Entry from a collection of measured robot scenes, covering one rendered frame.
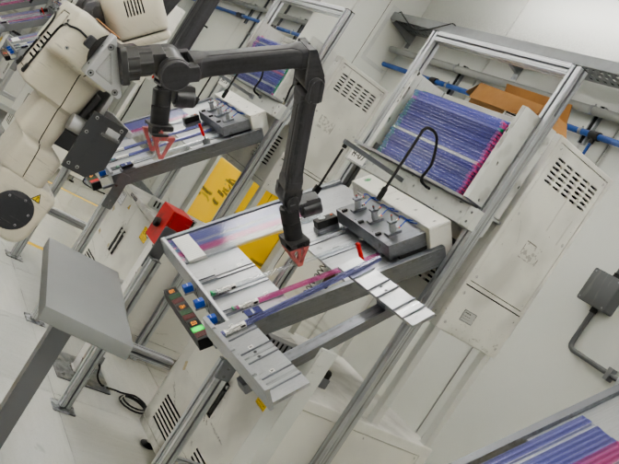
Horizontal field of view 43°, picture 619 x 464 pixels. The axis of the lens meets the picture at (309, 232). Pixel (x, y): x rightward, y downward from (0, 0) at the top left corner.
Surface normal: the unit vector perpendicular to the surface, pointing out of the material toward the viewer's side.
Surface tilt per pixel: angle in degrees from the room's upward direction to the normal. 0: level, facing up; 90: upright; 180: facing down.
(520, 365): 90
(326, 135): 90
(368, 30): 90
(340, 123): 90
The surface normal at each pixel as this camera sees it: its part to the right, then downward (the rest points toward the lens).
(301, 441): 0.44, 0.35
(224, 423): -0.72, -0.41
